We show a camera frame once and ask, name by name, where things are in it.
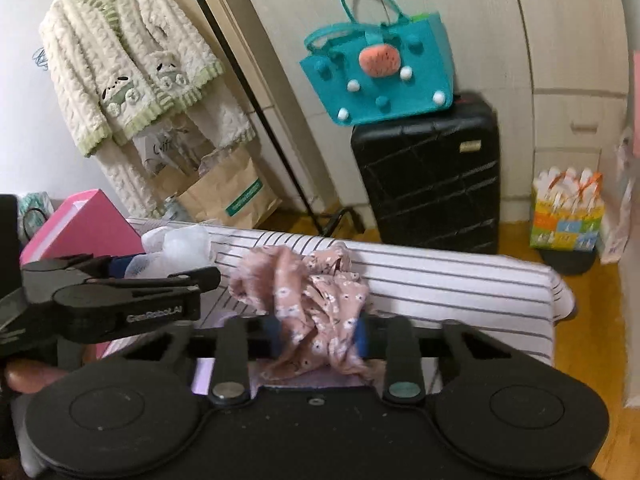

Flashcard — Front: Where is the clear plastic bag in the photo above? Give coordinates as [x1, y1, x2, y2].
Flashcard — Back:
[600, 127, 638, 266]

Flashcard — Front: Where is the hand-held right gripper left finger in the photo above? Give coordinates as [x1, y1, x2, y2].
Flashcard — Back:
[105, 316, 283, 407]

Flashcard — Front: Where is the pink paper sheet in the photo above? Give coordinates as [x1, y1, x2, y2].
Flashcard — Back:
[631, 50, 640, 156]

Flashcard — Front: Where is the black clothes rack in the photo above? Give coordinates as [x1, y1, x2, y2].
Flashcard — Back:
[177, 0, 366, 237]

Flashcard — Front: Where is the brown paper bag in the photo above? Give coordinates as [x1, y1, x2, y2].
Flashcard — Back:
[172, 147, 283, 231]

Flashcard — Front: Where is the white mesh bath pouf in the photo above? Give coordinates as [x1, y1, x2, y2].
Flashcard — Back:
[125, 224, 213, 281]

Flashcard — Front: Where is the colourful gift bag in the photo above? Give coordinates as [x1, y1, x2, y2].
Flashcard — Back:
[530, 167, 606, 252]

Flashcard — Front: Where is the black suitcase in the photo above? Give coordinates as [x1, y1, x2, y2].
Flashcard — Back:
[350, 91, 501, 256]

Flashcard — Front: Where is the cream fleece cardigan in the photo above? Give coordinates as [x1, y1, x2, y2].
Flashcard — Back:
[39, 0, 226, 158]

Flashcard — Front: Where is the person's left hand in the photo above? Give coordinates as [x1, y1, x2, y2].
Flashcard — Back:
[2, 357, 68, 393]

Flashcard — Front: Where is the striped table cover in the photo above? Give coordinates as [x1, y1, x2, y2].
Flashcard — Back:
[102, 217, 576, 396]

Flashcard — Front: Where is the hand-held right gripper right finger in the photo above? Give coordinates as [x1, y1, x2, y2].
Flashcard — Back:
[352, 315, 556, 405]

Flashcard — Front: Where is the green and white packet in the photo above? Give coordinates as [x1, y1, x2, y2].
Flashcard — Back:
[17, 192, 56, 241]

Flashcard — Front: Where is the teal felt handbag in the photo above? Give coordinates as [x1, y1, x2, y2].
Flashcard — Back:
[300, 0, 455, 127]

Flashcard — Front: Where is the pink floral cloth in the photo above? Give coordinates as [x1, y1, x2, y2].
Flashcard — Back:
[229, 242, 373, 381]

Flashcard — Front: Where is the pink cardboard box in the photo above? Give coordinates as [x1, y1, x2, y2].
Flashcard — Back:
[20, 189, 147, 361]

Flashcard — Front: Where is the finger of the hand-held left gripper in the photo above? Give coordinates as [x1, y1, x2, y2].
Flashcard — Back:
[55, 266, 222, 343]
[21, 255, 132, 291]

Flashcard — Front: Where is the beige wardrobe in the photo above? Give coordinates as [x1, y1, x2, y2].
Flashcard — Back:
[185, 0, 636, 226]

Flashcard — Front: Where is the dark round base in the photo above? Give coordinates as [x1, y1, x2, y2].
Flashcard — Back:
[542, 249, 598, 276]

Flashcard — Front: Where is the white tote bag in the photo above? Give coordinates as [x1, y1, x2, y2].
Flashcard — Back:
[132, 125, 201, 176]

